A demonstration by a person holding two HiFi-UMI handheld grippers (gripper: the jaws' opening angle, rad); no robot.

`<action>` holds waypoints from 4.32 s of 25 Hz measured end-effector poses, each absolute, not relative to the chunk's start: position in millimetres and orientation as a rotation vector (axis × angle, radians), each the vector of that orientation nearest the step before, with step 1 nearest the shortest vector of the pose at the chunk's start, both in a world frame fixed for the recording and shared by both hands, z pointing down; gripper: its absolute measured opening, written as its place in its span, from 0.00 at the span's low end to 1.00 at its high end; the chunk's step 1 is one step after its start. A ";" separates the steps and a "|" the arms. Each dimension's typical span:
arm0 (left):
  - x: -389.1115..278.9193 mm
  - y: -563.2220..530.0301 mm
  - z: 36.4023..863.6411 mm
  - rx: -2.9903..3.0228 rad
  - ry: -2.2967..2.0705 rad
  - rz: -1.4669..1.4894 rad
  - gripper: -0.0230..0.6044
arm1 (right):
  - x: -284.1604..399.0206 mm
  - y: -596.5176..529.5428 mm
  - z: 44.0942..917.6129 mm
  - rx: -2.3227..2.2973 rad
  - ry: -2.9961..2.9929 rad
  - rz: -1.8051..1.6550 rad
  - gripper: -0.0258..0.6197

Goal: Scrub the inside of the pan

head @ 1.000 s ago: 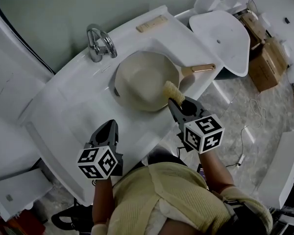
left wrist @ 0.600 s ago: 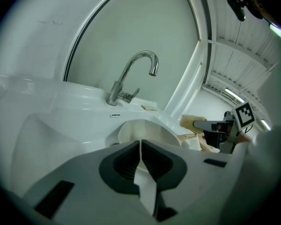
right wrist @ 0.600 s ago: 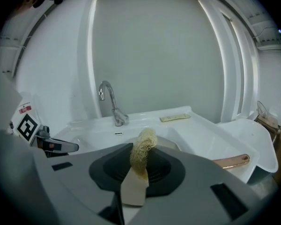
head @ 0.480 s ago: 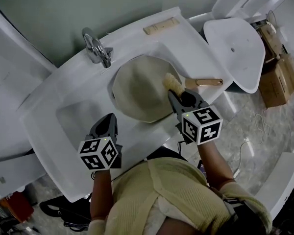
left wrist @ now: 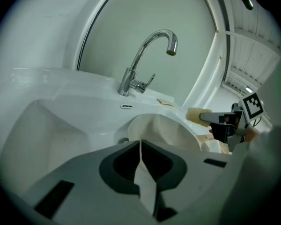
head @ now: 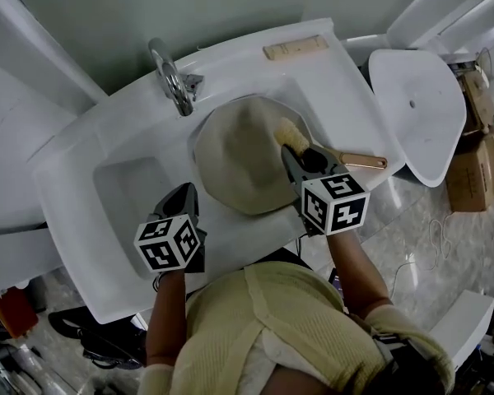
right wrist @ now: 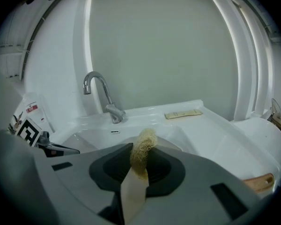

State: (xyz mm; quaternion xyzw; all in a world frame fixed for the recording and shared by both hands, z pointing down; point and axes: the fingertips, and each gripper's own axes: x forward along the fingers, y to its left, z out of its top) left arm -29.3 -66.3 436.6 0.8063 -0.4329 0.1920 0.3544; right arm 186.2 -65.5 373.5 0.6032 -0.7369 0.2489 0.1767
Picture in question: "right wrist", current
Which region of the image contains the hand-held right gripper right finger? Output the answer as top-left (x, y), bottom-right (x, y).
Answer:
top-left (131, 146), bottom-right (267, 225)

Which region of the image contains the clear plastic container red label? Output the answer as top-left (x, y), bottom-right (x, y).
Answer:
top-left (22, 92), bottom-right (56, 133)

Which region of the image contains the white ceramic sink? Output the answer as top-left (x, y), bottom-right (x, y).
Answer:
top-left (48, 99), bottom-right (281, 198)

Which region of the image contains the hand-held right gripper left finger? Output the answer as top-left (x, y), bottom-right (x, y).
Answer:
top-left (34, 143), bottom-right (134, 225)

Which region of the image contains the beige frying pan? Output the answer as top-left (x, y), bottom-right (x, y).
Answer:
top-left (120, 136), bottom-right (275, 225)

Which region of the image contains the chrome faucet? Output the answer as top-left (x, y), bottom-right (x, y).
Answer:
top-left (82, 71), bottom-right (127, 125)

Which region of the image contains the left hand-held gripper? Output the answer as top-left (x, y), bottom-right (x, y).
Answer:
top-left (15, 116), bottom-right (81, 158)

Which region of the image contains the yellow sponge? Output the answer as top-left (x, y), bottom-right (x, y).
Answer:
top-left (130, 128), bottom-right (158, 180)

